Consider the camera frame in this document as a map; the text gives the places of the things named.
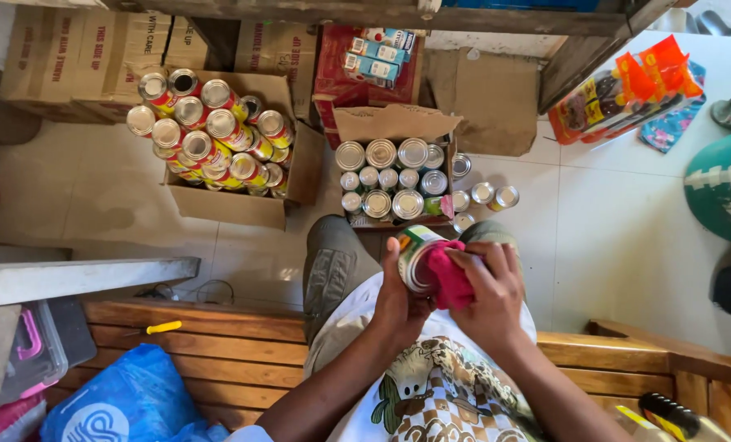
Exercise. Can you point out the bag of orange snack packets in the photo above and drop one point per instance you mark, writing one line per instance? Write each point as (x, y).
(623, 92)

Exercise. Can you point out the group of red yellow cans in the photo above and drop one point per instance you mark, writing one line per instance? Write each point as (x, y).
(208, 132)

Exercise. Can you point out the wooden table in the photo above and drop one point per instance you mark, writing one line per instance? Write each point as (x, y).
(463, 18)

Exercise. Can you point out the white printed shirt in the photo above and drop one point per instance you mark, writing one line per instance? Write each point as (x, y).
(439, 387)

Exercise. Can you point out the wooden bench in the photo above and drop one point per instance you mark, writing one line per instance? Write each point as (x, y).
(230, 356)

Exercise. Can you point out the olive trousers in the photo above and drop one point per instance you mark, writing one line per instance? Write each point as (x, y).
(334, 270)

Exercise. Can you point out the pink bag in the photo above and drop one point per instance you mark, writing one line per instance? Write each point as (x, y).
(12, 418)

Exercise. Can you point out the grey wooden plank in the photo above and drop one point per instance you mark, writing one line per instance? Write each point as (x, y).
(83, 279)

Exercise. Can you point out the open carton of silver cans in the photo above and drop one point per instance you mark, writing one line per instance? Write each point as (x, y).
(390, 123)

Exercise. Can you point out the green label tin can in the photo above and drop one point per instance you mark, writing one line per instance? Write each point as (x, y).
(415, 258)

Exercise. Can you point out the person's left hand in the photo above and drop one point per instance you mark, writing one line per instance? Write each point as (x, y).
(393, 304)

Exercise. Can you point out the flat brown cardboard sheet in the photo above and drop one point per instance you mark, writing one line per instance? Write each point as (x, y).
(491, 101)

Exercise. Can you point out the stack of brown printed cartons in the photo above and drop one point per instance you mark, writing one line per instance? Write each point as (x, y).
(95, 55)

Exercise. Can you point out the open carton of red cans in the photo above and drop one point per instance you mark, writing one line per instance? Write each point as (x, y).
(242, 205)

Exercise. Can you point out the yellow label tin can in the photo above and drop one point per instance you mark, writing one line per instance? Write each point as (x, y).
(505, 197)

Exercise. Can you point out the person's right fingers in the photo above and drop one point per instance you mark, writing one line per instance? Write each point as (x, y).
(485, 255)

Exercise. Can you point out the grey slippers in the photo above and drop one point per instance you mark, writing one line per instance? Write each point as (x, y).
(709, 23)

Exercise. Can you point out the blue milk pack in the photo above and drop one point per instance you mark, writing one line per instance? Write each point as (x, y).
(370, 70)
(393, 37)
(377, 51)

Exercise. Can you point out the black and yellow tool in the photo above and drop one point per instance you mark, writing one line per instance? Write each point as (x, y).
(669, 416)

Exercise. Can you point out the blue plastic bag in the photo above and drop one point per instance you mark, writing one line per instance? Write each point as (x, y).
(126, 399)

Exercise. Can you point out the silver tin can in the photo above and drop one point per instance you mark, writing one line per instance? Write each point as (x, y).
(482, 193)
(460, 200)
(462, 165)
(463, 221)

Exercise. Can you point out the group of silver top cans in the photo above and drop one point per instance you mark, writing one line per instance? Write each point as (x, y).
(390, 178)

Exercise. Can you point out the green football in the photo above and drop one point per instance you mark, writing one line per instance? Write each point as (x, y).
(724, 184)

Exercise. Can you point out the pink cloth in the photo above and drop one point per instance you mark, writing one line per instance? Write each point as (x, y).
(451, 279)

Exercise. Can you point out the person's right hand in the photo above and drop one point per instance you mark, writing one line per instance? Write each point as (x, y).
(497, 301)

